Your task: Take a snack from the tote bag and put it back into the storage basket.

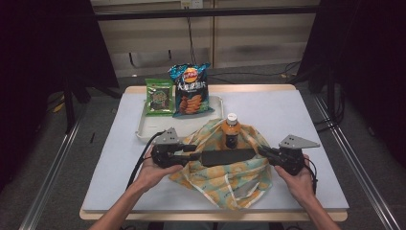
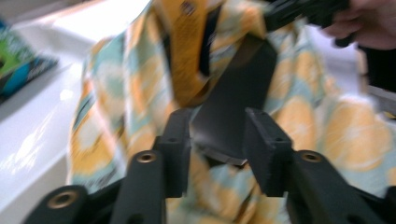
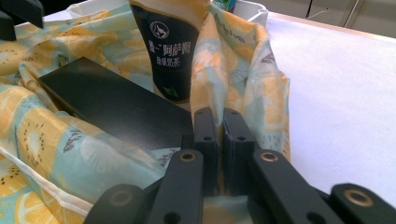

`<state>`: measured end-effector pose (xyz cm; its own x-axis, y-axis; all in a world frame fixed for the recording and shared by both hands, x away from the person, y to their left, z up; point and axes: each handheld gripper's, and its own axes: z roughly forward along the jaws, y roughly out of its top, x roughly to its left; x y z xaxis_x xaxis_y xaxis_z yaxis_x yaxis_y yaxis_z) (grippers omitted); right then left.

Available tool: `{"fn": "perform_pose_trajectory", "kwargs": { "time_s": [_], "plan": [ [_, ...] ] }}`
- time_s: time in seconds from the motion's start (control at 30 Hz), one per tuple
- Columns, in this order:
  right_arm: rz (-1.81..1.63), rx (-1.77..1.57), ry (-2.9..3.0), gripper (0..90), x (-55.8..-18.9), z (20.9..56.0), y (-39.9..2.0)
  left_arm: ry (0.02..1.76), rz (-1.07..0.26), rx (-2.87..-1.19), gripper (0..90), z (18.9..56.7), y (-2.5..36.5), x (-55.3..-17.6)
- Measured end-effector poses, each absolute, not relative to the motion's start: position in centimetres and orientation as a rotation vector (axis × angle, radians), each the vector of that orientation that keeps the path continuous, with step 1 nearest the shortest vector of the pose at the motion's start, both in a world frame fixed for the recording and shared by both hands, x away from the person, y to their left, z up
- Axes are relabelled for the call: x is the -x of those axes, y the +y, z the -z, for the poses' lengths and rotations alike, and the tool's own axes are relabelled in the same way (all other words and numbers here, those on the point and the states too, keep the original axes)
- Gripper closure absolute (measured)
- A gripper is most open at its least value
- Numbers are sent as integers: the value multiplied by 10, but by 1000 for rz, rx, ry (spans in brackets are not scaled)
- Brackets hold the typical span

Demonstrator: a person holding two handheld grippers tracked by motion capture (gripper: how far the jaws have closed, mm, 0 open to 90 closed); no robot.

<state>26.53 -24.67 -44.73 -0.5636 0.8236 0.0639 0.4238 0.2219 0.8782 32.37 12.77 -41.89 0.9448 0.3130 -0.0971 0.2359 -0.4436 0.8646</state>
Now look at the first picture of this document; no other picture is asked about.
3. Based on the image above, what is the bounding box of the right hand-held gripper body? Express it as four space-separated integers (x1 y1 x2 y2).
269 134 321 176

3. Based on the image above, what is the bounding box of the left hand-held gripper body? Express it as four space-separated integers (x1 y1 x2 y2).
150 126 188 170

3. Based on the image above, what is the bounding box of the white plastic tray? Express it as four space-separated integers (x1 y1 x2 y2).
135 95 225 144

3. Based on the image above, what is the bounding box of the long black box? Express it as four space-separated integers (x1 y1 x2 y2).
200 148 259 168

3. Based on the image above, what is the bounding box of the fruit-print fabric bag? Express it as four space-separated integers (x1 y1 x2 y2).
168 118 274 211

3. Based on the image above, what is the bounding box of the orange drink bottle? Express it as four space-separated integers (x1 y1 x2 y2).
220 112 242 150

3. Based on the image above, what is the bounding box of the black and blue chips bag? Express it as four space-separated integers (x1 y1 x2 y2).
168 62 215 119

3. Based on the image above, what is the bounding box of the green snack packet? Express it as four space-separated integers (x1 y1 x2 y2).
145 78 175 117

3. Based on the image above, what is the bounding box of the person's left hand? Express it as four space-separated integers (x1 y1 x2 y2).
133 145 185 194

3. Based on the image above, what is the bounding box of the person's right hand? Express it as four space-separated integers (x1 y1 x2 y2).
274 154 317 206

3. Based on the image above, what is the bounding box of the white table cover sheet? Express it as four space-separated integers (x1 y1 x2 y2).
81 89 350 215

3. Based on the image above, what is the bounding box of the wooden table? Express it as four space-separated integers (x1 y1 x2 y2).
79 83 349 222

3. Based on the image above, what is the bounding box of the black metal stand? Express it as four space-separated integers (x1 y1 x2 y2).
286 63 346 132
61 80 123 133

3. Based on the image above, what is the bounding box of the small yellow floor item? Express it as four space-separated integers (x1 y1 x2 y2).
52 95 66 113

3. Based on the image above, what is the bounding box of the black curtain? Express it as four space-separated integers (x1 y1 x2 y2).
300 0 406 167
0 0 120 193

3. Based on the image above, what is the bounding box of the black horizontal bar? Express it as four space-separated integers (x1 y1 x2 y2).
95 5 320 22

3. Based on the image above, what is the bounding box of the left hand-held gripper cable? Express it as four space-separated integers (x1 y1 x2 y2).
125 129 167 190

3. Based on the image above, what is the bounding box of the hand-held gripper cable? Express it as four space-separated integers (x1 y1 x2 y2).
125 129 167 190
303 156 319 196

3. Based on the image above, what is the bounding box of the right hand-held gripper cable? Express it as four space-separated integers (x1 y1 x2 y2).
303 156 319 196

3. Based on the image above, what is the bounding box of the aluminium floor rail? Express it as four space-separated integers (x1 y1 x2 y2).
314 95 400 230
18 118 82 230

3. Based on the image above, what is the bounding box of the black hanging wall cable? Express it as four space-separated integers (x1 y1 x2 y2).
186 16 303 84

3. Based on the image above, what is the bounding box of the white wall socket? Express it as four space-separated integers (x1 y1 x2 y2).
180 0 204 10

